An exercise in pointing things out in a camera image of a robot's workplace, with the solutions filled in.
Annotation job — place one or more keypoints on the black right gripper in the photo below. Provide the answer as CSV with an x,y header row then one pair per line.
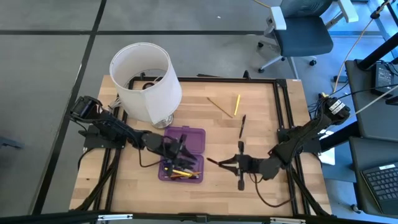
x,y
252,165

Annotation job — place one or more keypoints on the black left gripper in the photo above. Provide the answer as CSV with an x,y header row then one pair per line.
x,y
164,146

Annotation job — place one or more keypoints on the yellow highlighter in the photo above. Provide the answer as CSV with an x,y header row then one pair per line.
x,y
178,172

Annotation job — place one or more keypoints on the black matte scale pen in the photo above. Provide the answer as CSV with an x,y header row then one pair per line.
x,y
242,126
212,161

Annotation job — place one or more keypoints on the tan yellow pencil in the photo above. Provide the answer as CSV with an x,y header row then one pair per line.
x,y
219,107

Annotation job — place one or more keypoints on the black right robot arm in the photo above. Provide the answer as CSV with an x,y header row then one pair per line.
x,y
298,140

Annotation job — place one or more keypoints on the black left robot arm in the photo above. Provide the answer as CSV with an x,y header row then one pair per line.
x,y
109,127

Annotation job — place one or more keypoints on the purple plastic supply box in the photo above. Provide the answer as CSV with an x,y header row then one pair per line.
x,y
196,140

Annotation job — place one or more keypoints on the white shade silver table lamp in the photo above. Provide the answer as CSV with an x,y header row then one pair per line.
x,y
155,102

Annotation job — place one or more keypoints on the black stand beam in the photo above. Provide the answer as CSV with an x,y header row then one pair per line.
x,y
340,137
379,51

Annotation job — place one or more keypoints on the yellow power plug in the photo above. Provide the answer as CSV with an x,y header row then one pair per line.
x,y
324,95

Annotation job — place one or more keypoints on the black side table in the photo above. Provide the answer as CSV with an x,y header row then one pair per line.
x,y
370,124
360,161

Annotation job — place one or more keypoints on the dark blue white office chair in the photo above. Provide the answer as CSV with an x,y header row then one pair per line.
x,y
303,37

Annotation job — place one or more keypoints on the black laptop keyboard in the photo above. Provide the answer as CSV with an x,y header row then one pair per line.
x,y
384,186

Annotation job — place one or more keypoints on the black power adapter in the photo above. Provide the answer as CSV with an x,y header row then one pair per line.
x,y
382,77

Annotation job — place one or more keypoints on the gray floor object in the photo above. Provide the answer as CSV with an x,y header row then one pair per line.
x,y
9,143

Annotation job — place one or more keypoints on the black aluminium table frame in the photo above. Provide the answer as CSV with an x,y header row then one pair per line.
x,y
217,80

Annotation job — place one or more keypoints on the black rail silver brackets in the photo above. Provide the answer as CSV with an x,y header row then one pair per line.
x,y
46,217

